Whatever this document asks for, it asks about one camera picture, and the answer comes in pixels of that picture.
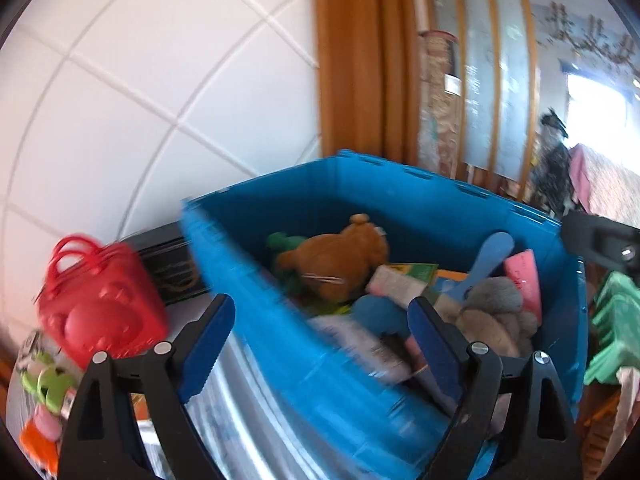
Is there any blue striped desktop cloth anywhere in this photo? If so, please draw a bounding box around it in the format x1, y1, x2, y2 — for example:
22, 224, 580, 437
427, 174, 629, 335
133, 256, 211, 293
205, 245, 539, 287
7, 290, 321, 480

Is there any wooden wall frame post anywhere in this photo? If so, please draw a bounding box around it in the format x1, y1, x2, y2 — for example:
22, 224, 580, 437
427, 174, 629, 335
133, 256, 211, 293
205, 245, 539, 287
312, 0, 423, 166

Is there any printed flat box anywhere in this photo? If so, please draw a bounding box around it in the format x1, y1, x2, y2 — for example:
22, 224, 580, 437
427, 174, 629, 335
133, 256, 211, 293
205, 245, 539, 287
307, 312, 413, 383

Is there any blue soft toy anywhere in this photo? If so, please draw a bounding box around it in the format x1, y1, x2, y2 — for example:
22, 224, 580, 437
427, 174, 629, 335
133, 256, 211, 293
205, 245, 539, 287
352, 292, 416, 336

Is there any white green box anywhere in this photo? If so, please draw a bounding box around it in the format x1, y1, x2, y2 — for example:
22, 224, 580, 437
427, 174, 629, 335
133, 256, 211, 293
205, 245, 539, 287
365, 261, 441, 301

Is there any patterned blanket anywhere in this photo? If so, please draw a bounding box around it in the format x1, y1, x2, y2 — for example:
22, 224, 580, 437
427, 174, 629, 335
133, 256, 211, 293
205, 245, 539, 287
570, 142, 640, 231

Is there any green frog plush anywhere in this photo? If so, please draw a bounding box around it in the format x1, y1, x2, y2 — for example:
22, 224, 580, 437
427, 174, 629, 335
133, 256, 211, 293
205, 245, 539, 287
20, 350, 76, 408

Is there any dark green plush toy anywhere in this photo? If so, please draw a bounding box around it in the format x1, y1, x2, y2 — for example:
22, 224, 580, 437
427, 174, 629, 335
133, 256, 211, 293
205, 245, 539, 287
266, 231, 308, 266

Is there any pink sponge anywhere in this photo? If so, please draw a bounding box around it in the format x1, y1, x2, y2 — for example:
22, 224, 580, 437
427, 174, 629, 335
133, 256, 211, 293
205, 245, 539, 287
502, 249, 543, 326

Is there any rolled patterned carpet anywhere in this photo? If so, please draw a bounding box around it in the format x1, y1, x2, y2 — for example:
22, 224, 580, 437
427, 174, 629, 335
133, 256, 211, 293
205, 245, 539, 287
417, 30, 463, 178

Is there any red bear-face carry case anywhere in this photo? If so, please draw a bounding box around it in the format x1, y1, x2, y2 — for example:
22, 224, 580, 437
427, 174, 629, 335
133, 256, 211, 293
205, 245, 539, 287
37, 234, 168, 368

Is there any blue paddle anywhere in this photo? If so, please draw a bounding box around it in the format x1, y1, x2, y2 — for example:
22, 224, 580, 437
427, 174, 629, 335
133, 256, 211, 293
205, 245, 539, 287
452, 231, 516, 306

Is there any grey plush toy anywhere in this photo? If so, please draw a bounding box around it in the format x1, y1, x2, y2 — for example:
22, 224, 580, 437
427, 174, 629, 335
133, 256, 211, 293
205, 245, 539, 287
442, 276, 540, 358

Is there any blue plastic crate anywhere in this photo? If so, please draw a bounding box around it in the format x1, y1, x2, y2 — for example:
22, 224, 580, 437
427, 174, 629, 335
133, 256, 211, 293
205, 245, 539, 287
180, 149, 588, 480

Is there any frosted glass sliding door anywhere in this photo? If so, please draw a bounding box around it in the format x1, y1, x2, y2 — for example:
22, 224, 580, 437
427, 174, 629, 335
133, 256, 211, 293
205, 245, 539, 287
425, 0, 543, 201

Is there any dark shaggy object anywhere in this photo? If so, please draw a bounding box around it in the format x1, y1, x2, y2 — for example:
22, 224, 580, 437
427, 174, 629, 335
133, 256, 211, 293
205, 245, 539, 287
530, 110, 576, 211

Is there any hanging vine garland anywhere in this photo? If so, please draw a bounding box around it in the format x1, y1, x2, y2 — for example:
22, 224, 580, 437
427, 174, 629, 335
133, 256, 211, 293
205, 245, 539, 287
545, 0, 636, 61

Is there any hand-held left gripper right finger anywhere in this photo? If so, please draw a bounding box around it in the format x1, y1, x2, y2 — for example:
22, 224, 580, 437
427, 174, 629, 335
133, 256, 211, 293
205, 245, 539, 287
407, 296, 583, 480

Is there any black rectangular box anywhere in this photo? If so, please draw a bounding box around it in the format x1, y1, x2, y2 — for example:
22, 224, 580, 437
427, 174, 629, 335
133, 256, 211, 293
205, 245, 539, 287
122, 225, 211, 306

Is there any brown teddy bear plush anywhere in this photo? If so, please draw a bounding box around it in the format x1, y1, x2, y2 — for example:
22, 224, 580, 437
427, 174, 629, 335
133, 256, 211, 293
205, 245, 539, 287
275, 214, 391, 303

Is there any bright window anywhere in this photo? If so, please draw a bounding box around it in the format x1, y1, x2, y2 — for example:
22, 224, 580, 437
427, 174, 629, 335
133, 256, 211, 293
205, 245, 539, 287
565, 65, 640, 146

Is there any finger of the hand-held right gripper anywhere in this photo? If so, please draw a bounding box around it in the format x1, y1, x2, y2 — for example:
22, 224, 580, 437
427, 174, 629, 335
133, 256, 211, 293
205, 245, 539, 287
560, 210, 640, 271

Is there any pale cloth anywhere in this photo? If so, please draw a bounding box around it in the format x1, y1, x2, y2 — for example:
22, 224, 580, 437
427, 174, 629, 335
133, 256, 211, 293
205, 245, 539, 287
615, 365, 640, 461

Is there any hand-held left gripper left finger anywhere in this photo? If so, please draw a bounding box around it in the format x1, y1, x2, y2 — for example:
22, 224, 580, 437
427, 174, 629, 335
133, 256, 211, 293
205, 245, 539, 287
59, 294, 236, 480

